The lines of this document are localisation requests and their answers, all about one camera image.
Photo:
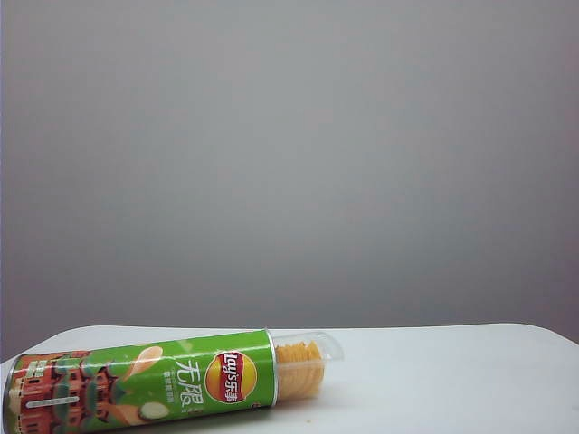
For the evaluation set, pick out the green Lay's chips tube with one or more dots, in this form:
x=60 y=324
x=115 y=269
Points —
x=135 y=384

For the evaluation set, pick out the stack of orange potato chips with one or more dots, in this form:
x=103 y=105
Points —
x=300 y=366

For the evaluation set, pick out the transparent plastic chip tray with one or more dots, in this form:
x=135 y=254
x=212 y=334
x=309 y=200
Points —
x=332 y=350

